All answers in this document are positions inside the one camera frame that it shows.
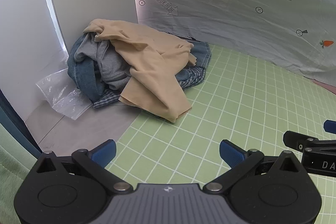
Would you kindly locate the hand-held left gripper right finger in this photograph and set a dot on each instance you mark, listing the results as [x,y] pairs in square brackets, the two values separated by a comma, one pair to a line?
[231,153]

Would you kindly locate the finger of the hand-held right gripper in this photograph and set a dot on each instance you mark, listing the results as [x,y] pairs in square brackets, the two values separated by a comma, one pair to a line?
[296,140]
[330,126]

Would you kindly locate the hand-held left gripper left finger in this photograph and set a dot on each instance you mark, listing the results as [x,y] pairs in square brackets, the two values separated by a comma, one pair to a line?
[105,152]

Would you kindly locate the beige long-sleeve shirt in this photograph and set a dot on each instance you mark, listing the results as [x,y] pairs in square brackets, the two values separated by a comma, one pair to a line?
[155,69]

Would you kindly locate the pink edge strip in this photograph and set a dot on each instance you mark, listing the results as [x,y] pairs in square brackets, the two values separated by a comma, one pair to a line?
[325,85]

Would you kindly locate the green grid mat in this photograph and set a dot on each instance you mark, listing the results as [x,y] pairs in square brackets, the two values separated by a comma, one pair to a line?
[236,108]

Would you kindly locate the clear plastic bag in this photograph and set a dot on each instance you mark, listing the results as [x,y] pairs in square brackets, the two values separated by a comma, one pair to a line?
[63,98]

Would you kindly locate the blue denim garment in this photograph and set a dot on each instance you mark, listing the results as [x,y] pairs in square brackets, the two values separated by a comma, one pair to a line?
[84,74]

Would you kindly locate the blue plaid shirt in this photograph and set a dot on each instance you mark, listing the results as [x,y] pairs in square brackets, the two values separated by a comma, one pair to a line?
[191,77]

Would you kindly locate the grey sweatshirt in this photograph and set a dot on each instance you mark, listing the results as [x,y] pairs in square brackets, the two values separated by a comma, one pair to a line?
[110,61]

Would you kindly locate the dark blue edge strip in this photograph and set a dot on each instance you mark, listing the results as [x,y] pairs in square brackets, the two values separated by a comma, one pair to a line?
[18,121]

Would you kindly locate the green quilted cloth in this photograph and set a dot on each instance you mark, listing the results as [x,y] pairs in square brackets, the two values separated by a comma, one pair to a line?
[13,158]

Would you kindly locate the grey carrot-print sheet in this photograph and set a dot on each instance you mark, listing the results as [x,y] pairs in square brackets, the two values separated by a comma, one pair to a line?
[223,16]

